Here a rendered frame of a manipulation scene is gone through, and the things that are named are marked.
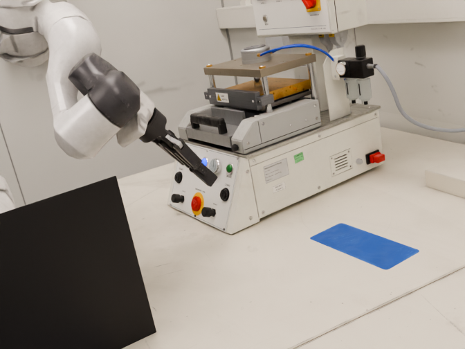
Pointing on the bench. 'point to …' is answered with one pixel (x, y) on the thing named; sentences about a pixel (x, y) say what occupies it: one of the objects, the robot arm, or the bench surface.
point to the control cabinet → (314, 39)
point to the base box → (302, 169)
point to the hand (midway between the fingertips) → (203, 173)
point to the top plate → (263, 61)
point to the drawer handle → (208, 122)
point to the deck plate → (296, 135)
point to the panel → (227, 181)
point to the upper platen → (278, 88)
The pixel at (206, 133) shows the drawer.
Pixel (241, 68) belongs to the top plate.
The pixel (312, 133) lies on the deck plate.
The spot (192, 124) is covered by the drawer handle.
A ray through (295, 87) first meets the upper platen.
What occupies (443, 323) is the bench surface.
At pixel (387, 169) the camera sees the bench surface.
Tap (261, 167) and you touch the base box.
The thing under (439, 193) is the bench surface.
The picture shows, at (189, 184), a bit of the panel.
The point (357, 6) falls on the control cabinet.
